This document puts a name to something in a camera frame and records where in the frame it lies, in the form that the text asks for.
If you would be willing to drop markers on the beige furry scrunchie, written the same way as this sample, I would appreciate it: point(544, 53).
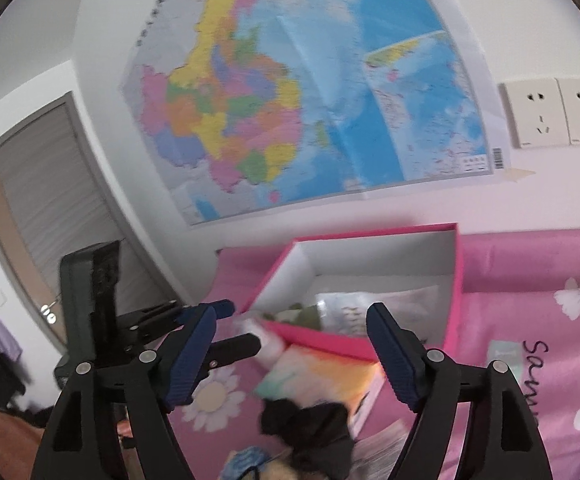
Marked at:
point(275, 472)

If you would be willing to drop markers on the colourful wall map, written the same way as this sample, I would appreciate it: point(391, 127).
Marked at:
point(320, 85)

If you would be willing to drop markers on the beige tape strip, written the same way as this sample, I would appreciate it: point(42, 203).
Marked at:
point(517, 175)

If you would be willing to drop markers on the pink cardboard box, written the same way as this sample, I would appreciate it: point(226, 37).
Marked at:
point(330, 342)

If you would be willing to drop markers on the orange tissue pack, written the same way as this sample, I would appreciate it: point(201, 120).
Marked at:
point(320, 375)

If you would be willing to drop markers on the blue checked scrunchie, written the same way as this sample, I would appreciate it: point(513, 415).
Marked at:
point(242, 462)

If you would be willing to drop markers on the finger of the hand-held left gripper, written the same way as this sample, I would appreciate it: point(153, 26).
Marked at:
point(235, 347)
point(160, 317)

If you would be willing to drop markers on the green soft toy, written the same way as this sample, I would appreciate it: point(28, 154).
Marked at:
point(305, 316)

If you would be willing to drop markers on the black cloth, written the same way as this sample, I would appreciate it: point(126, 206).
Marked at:
point(315, 435)

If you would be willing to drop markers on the grey door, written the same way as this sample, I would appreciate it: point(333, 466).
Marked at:
point(45, 200)

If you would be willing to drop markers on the white plastic packet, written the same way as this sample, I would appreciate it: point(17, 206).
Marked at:
point(350, 315)

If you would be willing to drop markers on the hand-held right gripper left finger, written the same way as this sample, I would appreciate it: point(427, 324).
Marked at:
point(190, 360)

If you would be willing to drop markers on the white pump bottle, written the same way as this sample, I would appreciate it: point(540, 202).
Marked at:
point(270, 345)

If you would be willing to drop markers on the pink printed bedsheet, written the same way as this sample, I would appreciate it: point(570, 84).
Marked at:
point(510, 320)

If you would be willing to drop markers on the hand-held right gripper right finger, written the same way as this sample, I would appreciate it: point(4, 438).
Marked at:
point(395, 360)

